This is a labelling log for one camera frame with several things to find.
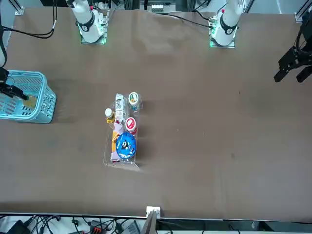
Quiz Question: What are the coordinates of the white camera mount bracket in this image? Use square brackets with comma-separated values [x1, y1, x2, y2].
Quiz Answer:
[146, 206, 161, 217]

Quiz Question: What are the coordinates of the light blue plastic basket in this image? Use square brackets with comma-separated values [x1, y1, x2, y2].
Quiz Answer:
[0, 70, 57, 124]

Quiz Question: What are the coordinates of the white bear biscuit packet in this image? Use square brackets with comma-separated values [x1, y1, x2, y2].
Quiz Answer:
[114, 93, 127, 122]

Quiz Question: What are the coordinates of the blue noodle cup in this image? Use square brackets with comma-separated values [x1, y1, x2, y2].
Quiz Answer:
[116, 133, 137, 159]

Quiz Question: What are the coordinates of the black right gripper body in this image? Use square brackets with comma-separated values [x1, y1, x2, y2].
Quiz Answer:
[0, 67, 10, 88]

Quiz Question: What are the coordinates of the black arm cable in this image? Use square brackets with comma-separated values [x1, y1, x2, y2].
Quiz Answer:
[0, 0, 59, 39]

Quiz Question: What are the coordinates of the clear acrylic stepped shelf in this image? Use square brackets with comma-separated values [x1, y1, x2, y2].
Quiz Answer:
[102, 96, 144, 169]

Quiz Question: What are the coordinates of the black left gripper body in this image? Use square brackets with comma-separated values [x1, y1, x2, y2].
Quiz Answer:
[278, 46, 312, 71]

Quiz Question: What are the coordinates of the red black plug block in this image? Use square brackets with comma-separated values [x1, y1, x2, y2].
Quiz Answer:
[89, 220, 108, 234]

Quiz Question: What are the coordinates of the grey aluminium post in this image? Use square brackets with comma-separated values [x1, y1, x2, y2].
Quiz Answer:
[141, 211, 158, 234]

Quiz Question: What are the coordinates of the grey power adapter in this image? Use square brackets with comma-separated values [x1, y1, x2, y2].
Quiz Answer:
[121, 220, 141, 234]

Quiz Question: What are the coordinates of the yellow juice bottle white cap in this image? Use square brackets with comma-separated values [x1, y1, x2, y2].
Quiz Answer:
[105, 108, 116, 124]

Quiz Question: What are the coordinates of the black power adapter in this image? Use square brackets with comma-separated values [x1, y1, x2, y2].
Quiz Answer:
[6, 220, 27, 234]

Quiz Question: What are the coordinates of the red lid cup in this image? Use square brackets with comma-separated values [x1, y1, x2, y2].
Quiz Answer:
[125, 117, 137, 134]

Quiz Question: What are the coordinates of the green lid cup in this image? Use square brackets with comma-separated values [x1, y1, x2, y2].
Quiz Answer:
[128, 92, 141, 111]

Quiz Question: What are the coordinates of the black table cable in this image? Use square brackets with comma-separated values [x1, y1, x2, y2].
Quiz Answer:
[168, 13, 215, 29]

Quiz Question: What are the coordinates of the strawberry print snack packet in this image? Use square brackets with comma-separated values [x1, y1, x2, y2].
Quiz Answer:
[111, 120, 127, 163]

